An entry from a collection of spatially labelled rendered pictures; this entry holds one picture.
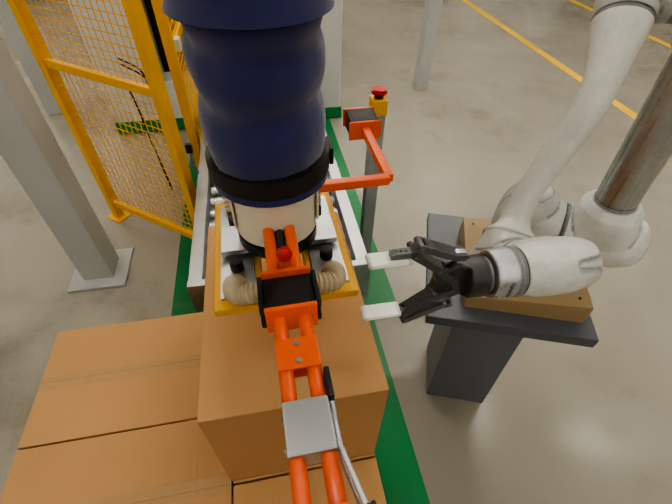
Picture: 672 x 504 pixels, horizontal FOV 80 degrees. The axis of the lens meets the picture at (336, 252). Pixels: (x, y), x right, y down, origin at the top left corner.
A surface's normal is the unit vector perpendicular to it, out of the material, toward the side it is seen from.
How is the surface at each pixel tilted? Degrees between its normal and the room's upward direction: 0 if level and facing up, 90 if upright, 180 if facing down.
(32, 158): 90
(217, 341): 0
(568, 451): 0
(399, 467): 0
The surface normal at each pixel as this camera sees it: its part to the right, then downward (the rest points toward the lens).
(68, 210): 0.18, 0.70
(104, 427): 0.01, -0.70
